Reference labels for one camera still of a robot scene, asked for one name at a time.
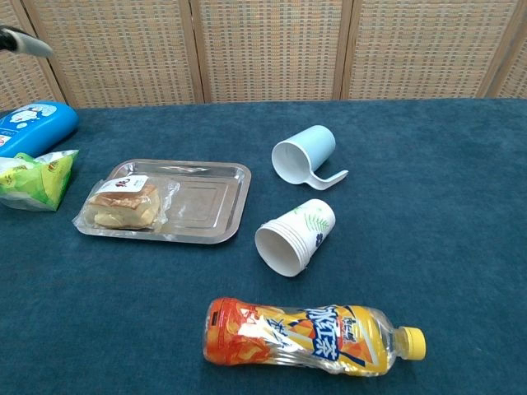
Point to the woven wooden folding screen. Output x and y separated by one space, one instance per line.
267 49

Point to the blue plastic lotion bottle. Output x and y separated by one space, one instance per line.
37 127

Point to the iced tea plastic bottle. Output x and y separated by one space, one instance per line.
296 333

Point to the packaged bread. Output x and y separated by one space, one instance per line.
123 205

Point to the stainless steel rectangular tray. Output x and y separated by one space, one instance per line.
206 201

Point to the teal tablecloth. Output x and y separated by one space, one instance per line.
432 205

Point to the stack of printed paper cups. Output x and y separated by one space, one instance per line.
313 224

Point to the green snack bag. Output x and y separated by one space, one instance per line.
37 181

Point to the light blue plastic mug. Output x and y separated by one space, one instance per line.
317 142

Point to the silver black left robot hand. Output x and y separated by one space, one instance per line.
24 42

